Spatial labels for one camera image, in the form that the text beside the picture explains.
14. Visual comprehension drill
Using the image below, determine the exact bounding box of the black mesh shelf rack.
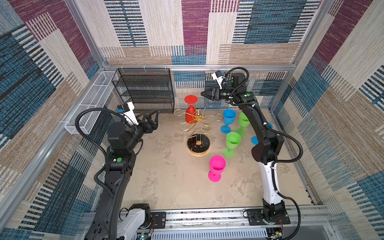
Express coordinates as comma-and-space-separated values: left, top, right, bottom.
112, 68, 175, 113

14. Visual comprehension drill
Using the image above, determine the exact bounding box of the blue wine glass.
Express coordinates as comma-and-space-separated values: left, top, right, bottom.
251, 122, 273, 145
221, 109, 237, 134

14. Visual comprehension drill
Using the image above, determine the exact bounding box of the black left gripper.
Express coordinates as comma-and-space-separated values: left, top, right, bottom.
125, 110, 157, 155

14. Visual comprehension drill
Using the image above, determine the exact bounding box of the black right corrugated cable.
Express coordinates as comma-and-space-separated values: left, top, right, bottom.
224, 66, 304, 240

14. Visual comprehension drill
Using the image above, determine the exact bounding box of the green front wine glass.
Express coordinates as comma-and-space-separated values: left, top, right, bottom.
235, 113, 251, 137

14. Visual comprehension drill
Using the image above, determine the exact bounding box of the blue front wine glass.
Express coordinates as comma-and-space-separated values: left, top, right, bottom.
251, 122, 273, 145

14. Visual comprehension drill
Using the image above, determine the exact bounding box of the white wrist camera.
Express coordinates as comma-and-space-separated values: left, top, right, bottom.
117, 102, 139, 126
212, 71, 226, 90

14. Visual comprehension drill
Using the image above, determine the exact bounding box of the red wine glass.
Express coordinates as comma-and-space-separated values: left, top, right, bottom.
185, 95, 198, 124

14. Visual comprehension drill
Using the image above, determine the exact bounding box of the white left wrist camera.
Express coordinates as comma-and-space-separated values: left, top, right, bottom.
117, 102, 139, 126

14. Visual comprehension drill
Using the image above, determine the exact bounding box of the black corrugated cable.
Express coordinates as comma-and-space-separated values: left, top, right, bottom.
224, 66, 304, 240
74, 107, 133, 197

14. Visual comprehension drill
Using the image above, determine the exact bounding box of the black left corrugated cable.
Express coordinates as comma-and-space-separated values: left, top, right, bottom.
74, 107, 133, 197

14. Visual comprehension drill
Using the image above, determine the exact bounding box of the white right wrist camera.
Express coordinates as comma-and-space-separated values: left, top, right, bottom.
212, 71, 226, 90

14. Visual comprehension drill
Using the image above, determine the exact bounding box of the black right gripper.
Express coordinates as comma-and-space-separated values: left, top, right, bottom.
200, 86, 236, 101

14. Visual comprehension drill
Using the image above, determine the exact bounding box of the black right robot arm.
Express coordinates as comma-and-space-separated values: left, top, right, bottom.
201, 71, 286, 224

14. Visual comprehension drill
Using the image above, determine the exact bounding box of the gold wine glass rack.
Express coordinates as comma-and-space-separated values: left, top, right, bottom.
174, 101, 224, 157

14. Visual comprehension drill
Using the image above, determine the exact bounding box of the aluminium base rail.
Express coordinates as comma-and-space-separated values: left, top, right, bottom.
133, 205, 341, 240

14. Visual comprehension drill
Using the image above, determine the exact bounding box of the magenta wine glass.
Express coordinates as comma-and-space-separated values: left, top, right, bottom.
208, 156, 226, 183

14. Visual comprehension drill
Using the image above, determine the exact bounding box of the green wine glass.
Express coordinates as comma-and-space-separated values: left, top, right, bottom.
223, 132, 242, 158
235, 113, 251, 137

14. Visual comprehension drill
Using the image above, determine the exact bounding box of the white wire basket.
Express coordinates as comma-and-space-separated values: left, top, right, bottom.
65, 71, 115, 134

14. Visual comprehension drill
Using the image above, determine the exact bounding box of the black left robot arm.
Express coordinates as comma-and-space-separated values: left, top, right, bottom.
85, 110, 159, 240

